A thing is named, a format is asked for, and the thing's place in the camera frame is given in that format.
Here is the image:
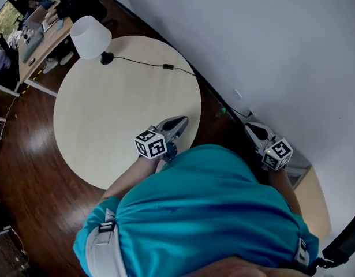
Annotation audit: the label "black light cable with switch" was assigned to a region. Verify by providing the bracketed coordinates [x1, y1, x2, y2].
[112, 55, 255, 118]

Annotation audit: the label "person's blue shirt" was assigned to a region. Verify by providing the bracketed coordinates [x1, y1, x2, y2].
[73, 144, 321, 277]

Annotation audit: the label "person's right forearm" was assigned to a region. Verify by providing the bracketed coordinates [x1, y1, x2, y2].
[266, 166, 304, 216]

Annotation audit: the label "black monitor screen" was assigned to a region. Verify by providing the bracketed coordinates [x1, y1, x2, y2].
[321, 218, 355, 271]

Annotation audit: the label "rectangular wooden table white legs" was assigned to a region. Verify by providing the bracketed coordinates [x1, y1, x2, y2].
[286, 166, 332, 239]

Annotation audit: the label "grey laptop sleeve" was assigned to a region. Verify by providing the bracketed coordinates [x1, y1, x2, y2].
[22, 33, 45, 63]

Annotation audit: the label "grey harness shoulder strap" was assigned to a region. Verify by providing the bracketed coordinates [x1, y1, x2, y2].
[292, 237, 311, 268]
[86, 209, 128, 277]

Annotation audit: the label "round beige table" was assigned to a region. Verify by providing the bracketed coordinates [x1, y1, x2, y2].
[53, 35, 202, 190]

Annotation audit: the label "wooden office desk white legs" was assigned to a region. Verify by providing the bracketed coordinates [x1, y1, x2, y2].
[18, 9, 74, 98]

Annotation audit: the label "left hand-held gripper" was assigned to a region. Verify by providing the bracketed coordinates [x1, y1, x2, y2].
[133, 115, 190, 163]

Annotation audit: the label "yellow black striped floor tape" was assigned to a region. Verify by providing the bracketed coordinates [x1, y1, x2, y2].
[20, 70, 44, 93]

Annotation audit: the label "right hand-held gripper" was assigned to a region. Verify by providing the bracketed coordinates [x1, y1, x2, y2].
[245, 122, 294, 171]

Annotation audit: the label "open silver laptop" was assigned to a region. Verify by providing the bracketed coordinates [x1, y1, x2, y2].
[23, 6, 48, 33]

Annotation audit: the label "person's left forearm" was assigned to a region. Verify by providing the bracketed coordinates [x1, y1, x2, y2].
[98, 154, 163, 206]

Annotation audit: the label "white table lamp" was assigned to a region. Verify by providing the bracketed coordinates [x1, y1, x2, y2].
[69, 15, 115, 66]

